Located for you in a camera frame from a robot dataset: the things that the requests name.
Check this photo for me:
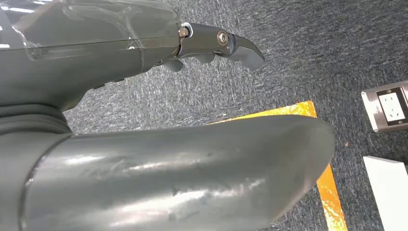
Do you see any white low box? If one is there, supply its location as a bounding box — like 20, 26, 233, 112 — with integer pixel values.
363, 155, 408, 231

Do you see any yellow floor tape square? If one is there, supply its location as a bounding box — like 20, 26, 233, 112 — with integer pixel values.
207, 100, 349, 231

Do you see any metal floor socket box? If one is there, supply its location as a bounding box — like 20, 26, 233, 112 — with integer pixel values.
361, 79, 408, 133

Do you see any robot left arm ribbed sleeve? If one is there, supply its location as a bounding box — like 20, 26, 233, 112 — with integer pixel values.
0, 103, 73, 136

